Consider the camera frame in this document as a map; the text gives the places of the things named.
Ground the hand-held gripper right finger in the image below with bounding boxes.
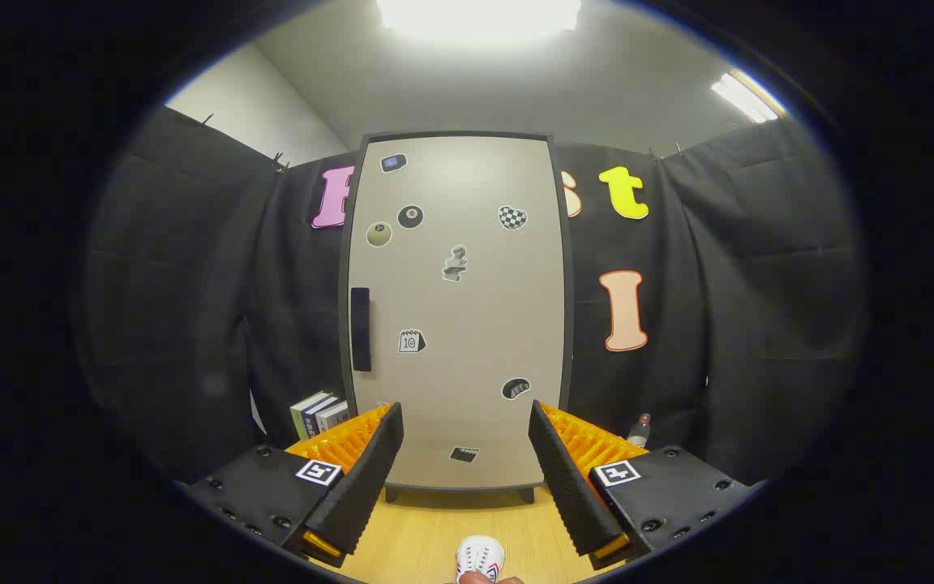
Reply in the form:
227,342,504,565
528,399,764,570

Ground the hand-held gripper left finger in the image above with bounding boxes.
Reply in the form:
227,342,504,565
182,401,405,569

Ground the dark grey shoe cabinet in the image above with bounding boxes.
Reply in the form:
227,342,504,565
339,131,575,504

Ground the white canvas shoe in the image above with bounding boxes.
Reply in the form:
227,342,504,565
456,535,507,584

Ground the black door handle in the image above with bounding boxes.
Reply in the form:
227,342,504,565
351,287,372,372

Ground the dark blue spine book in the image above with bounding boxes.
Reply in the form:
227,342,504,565
302,396,340,437

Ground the green spine book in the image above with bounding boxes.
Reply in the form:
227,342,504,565
290,392,330,439

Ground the black backdrop cloth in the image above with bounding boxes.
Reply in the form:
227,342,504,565
78,105,869,487

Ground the large ceiling light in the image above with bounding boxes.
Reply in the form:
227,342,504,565
376,0,583,41

